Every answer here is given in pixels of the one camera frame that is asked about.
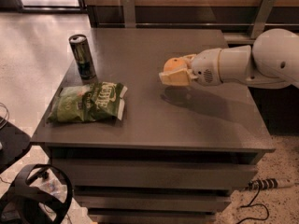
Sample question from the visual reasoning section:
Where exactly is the black side table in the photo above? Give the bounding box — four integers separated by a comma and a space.
0, 121, 31, 174

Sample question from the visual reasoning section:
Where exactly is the striped power strip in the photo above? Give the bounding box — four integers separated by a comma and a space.
248, 177, 295, 190

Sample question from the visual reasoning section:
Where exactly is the left metal bracket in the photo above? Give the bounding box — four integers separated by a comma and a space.
121, 0, 136, 28

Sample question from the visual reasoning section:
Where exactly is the green jalapeno chip bag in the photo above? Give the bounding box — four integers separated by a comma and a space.
47, 82, 127, 123

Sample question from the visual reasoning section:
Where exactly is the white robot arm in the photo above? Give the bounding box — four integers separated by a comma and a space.
159, 29, 299, 89

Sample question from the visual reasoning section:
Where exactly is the right metal bracket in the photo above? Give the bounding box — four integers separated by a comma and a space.
249, 0, 276, 39

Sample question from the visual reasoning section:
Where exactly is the black round stool frame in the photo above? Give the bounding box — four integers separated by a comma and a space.
0, 164, 73, 224

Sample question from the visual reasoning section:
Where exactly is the orange fruit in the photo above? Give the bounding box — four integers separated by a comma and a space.
164, 58, 186, 72

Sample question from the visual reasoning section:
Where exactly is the dark energy drink can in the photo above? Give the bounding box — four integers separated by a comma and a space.
68, 35, 95, 80

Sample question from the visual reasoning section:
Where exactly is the metal bracket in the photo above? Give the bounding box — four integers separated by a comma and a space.
249, 0, 276, 39
121, 0, 136, 28

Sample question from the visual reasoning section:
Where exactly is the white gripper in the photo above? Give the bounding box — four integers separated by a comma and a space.
159, 49, 221, 86

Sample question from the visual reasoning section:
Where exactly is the grey drawer cabinet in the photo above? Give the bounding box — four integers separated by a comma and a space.
33, 29, 274, 224

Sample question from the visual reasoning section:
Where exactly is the black power cable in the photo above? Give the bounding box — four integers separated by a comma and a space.
235, 187, 270, 224

